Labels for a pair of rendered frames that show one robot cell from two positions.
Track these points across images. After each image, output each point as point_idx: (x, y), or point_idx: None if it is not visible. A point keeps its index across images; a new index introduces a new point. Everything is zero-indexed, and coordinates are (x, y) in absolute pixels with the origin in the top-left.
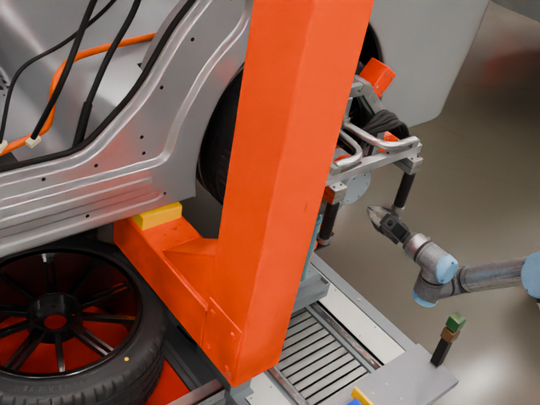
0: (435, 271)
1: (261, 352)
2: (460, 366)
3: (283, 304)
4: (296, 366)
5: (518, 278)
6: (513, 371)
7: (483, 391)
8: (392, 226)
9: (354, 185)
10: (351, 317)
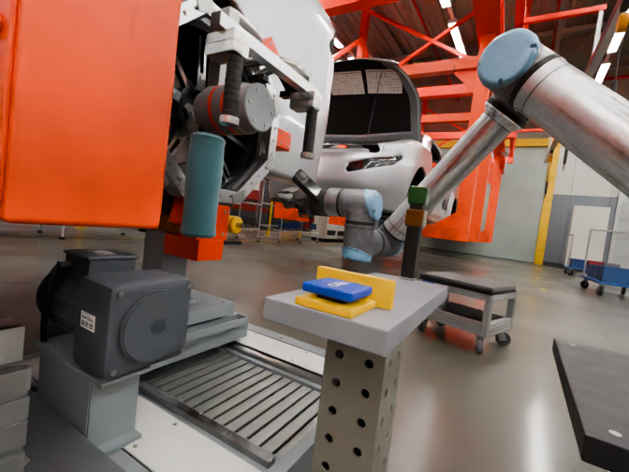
0: (363, 201)
1: (101, 133)
2: (402, 379)
3: (148, 6)
4: (216, 399)
5: (454, 166)
6: (447, 375)
7: (436, 393)
8: (305, 180)
9: (258, 100)
10: (278, 348)
